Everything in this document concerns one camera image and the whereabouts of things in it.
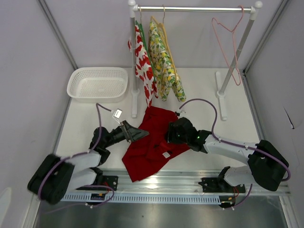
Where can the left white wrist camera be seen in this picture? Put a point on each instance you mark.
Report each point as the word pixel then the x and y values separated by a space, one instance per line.
pixel 117 113

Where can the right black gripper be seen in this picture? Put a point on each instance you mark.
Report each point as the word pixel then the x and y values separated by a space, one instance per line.
pixel 171 134

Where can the white slotted cable duct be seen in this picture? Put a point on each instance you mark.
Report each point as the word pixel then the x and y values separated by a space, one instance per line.
pixel 142 198

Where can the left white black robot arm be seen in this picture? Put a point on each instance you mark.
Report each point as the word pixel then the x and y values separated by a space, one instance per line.
pixel 58 175

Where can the green hanger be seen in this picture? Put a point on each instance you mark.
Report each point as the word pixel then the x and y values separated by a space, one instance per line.
pixel 140 26

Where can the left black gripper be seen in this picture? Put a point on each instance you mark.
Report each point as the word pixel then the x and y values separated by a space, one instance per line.
pixel 133 134

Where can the white plastic basket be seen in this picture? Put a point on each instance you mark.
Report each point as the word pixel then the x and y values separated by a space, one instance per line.
pixel 98 84

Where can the yellow wooden hanger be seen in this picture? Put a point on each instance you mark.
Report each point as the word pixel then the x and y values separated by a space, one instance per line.
pixel 164 35

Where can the aluminium rail base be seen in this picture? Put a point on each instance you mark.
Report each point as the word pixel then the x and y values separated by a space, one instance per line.
pixel 164 182

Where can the red flower print garment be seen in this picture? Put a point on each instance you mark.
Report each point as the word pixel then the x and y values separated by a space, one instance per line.
pixel 143 69

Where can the lemon print garment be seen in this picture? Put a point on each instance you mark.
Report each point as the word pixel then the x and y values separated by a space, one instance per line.
pixel 166 78

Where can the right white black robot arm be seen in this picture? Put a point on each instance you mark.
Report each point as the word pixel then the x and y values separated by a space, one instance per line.
pixel 263 164

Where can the red skirt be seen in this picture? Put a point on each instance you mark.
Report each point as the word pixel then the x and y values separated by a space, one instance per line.
pixel 147 156

